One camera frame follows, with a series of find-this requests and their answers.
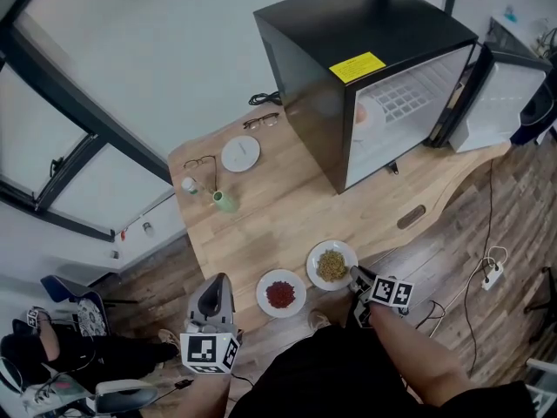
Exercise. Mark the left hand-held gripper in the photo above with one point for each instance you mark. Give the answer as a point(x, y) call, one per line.
point(204, 351)

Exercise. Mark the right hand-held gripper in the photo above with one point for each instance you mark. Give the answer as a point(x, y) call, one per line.
point(389, 294)

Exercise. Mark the pile of brown grains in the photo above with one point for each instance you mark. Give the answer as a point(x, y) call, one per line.
point(331, 266)

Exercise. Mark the white grain plate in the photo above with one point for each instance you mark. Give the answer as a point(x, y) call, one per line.
point(314, 272)

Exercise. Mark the white bean plate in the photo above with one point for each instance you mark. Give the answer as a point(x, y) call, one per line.
point(262, 296)

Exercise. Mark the pile of red beans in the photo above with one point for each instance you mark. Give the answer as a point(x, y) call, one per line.
point(280, 294)

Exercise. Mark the white egg plate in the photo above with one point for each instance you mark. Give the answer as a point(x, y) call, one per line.
point(374, 116)

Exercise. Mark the black mini fridge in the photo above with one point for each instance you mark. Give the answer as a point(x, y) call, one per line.
point(370, 20)

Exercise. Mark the person's right forearm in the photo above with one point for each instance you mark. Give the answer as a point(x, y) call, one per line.
point(413, 351)

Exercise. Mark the person's left forearm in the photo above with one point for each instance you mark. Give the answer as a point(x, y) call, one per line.
point(209, 396)

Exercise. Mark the person's beige shoe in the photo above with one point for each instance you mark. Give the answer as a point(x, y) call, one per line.
point(318, 319)

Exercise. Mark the small grey jar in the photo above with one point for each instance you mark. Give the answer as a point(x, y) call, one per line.
point(148, 229)

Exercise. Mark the green cup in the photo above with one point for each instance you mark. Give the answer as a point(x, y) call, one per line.
point(226, 203)

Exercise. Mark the person's black clothing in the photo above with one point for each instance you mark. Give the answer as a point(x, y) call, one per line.
point(326, 372)

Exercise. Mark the small white-capped bottle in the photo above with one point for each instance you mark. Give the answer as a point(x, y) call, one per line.
point(190, 185)

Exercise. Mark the patterned round cushion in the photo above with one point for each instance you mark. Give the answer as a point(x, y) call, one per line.
point(91, 318)

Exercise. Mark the grey rounded shell device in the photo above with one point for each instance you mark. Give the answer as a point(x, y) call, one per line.
point(109, 388)

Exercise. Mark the white power strip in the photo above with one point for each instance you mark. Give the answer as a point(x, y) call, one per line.
point(493, 277)

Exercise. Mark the thin brown-rimmed eyeglasses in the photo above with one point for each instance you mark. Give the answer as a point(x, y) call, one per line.
point(191, 163)

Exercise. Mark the blue chair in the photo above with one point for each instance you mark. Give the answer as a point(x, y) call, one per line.
point(61, 285)

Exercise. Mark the black-rimmed eyeglasses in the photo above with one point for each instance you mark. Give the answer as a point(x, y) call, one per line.
point(270, 121)

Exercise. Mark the white side table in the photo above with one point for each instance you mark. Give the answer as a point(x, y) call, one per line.
point(513, 28)

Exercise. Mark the small teal bottle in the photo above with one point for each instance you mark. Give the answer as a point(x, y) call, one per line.
point(511, 15)

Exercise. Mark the black-framed window with wide post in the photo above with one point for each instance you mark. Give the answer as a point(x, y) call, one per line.
point(39, 146)

